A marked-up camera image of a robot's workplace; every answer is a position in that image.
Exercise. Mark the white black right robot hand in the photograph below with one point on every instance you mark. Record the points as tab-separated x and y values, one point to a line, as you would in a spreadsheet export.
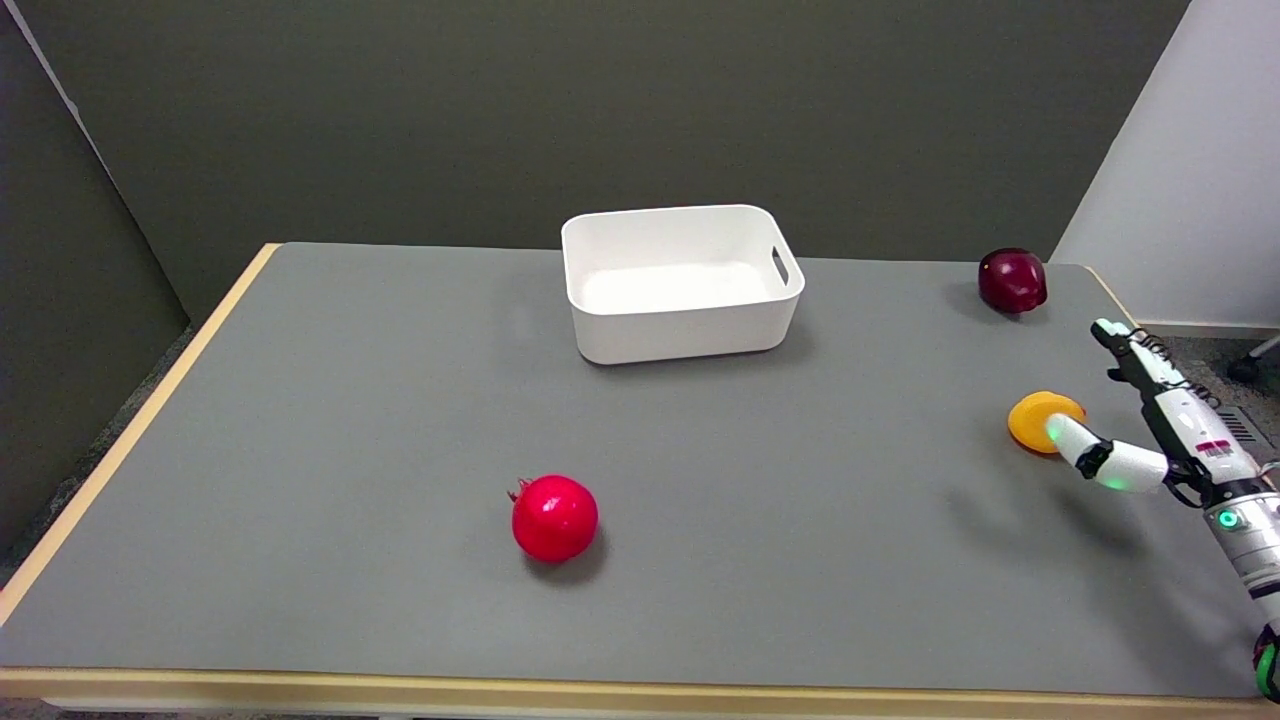
1165	430

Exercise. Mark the yellow rubber duck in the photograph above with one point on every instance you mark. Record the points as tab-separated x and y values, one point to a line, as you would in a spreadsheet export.
1035	420

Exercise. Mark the black chair caster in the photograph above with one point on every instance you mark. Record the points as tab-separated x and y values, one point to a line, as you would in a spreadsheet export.
1245	368

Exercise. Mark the dark red apple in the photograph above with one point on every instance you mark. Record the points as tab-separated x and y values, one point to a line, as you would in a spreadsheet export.
1012	280

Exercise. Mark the white plastic storage bin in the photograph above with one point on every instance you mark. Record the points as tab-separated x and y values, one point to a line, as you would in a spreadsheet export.
680	285

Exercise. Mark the grey table mat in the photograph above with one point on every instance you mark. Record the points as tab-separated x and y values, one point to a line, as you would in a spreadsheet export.
620	470

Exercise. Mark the red pomegranate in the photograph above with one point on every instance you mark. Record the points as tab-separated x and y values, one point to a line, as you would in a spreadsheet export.
554	517

